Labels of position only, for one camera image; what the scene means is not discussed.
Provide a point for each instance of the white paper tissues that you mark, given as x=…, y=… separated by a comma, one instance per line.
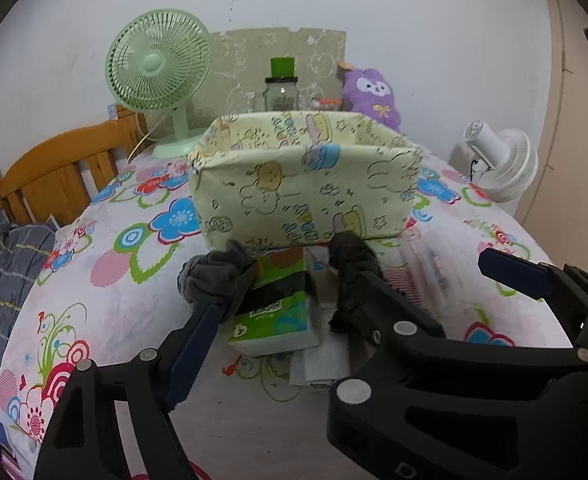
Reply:
x=319, y=365

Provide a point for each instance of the clear plastic bag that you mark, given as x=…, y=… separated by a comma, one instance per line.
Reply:
x=433, y=275

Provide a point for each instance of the grey plaid quilt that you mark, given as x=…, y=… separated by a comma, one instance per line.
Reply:
x=4, y=260

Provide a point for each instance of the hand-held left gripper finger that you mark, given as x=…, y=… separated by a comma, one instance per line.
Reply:
x=194, y=360

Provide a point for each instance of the purple plush toy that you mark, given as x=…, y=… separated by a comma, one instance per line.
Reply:
x=371, y=90

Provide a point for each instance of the cartoon print fabric storage box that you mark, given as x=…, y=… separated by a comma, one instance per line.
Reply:
x=274, y=200

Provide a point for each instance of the small orange lidded container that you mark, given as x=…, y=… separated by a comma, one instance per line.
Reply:
x=330, y=102

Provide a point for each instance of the floral printed sheet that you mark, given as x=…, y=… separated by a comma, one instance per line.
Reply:
x=124, y=310

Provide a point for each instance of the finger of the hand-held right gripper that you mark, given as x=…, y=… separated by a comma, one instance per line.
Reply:
x=393, y=310
x=513, y=275

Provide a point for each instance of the green desk fan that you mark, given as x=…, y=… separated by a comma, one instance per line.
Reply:
x=151, y=62

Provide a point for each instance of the white desk fan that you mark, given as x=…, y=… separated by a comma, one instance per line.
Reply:
x=508, y=160

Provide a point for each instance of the glass jar with green lid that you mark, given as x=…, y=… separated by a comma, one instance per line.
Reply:
x=283, y=95

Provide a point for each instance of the beige printed board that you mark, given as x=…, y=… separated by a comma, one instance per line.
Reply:
x=239, y=60

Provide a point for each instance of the green white tissue packet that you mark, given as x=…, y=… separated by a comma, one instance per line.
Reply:
x=274, y=325

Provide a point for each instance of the wooden headboard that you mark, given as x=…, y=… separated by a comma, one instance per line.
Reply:
x=49, y=170

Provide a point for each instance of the black cloth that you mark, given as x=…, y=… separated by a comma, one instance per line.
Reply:
x=351, y=255

